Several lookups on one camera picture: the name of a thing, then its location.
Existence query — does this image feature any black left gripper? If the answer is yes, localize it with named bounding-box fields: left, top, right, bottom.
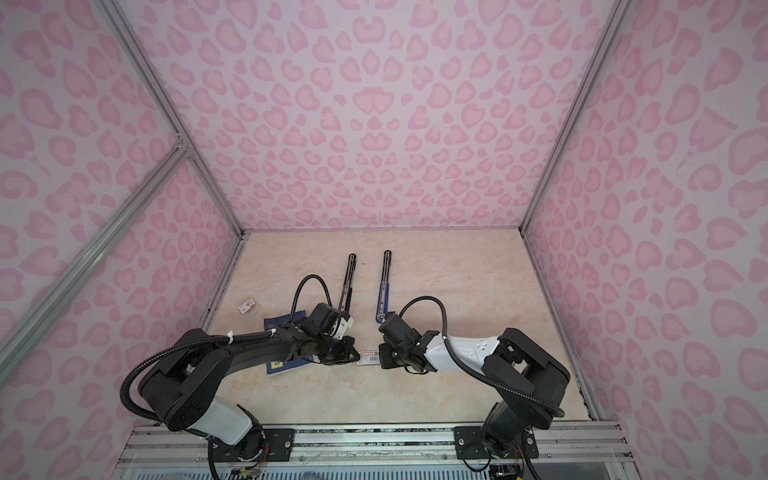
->
left=316, top=335, right=364, bottom=364

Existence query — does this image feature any blue stapler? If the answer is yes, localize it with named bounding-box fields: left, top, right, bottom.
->
left=375, top=250, right=392, bottom=324

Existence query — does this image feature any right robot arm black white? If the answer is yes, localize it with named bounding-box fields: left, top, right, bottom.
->
left=379, top=312, right=571, bottom=458

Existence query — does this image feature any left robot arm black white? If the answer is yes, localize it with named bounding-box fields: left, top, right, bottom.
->
left=121, top=324, right=360, bottom=451

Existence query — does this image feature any blue notebook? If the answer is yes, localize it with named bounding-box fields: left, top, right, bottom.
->
left=263, top=310, right=313, bottom=376

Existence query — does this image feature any small red white staple box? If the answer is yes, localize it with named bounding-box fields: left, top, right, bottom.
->
left=238, top=298, right=258, bottom=315

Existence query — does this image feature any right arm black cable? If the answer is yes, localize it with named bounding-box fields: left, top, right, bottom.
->
left=398, top=295, right=566, bottom=480

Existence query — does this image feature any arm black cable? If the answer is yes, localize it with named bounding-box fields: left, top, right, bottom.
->
left=119, top=274, right=334, bottom=421
left=398, top=295, right=566, bottom=480

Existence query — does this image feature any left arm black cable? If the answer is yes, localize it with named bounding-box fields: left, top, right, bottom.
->
left=119, top=274, right=334, bottom=421

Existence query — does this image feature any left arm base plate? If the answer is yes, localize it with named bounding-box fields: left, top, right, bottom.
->
left=208, top=428, right=296, bottom=463

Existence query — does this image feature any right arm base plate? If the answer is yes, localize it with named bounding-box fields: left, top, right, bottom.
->
left=452, top=426, right=539, bottom=460

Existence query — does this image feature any aluminium front rail frame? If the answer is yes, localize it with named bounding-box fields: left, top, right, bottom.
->
left=112, top=421, right=639, bottom=479

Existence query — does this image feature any aluminium diagonal frame bar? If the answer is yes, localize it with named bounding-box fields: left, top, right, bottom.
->
left=1, top=141, right=189, bottom=385

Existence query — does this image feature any aluminium corner frame post left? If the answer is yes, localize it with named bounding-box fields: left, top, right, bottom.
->
left=94, top=0, right=245, bottom=239

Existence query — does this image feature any aluminium corner frame post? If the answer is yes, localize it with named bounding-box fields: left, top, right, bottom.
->
left=94, top=0, right=245, bottom=239
left=519, top=0, right=636, bottom=238

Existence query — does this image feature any aluminium corner frame post right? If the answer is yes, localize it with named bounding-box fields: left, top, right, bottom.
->
left=519, top=0, right=636, bottom=238

